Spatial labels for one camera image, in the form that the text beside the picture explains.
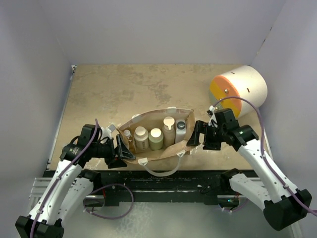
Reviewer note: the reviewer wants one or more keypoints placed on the aluminium extrusion frame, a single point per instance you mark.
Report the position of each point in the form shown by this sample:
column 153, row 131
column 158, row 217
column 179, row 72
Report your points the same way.
column 38, row 188

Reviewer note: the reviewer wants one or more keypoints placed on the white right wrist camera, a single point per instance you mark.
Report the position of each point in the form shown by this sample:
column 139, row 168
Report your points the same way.
column 211, row 112

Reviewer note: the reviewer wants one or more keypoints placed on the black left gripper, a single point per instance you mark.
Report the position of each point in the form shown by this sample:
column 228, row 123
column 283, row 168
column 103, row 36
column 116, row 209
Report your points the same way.
column 121, row 150

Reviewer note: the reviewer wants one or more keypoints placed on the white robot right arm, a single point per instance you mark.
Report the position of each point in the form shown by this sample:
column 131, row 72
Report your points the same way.
column 280, row 200

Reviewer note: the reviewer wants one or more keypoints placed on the white rectangular bottle grey cap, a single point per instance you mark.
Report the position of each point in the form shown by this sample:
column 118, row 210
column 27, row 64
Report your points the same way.
column 180, row 130

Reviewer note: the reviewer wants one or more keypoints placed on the pale green lotion bottle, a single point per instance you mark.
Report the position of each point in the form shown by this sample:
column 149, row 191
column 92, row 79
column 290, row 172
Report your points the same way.
column 156, row 139

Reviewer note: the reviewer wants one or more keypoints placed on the cream lidded jar bottle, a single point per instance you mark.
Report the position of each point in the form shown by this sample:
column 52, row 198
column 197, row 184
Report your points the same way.
column 141, row 138

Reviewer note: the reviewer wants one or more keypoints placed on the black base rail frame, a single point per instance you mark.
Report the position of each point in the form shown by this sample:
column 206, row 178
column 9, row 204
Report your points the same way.
column 181, row 187

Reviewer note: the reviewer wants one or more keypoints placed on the brown burlap canvas bag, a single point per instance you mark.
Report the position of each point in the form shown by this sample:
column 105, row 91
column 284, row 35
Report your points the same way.
column 154, row 119

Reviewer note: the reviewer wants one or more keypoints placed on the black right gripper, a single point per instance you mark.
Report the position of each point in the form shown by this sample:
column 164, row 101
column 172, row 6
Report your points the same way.
column 200, row 127

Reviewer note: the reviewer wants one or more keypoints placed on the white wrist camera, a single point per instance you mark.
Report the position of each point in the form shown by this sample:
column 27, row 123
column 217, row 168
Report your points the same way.
column 211, row 112
column 107, row 131

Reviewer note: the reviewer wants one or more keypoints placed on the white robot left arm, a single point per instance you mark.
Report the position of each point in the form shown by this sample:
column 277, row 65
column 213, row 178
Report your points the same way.
column 71, row 183

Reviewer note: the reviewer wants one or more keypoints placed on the white cylinder orange yellow end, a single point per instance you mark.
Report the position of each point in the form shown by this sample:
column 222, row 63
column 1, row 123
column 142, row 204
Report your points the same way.
column 244, row 82

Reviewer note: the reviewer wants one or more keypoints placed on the beige pump dispenser bottle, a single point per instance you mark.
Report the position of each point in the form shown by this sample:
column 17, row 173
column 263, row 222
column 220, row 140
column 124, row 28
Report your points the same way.
column 168, row 131

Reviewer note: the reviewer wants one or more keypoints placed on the small clear amber bottle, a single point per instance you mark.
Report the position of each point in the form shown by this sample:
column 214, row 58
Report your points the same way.
column 129, row 140

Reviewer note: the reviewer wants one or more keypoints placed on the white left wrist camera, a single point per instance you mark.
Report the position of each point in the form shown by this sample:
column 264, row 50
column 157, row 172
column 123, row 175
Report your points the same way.
column 107, row 131

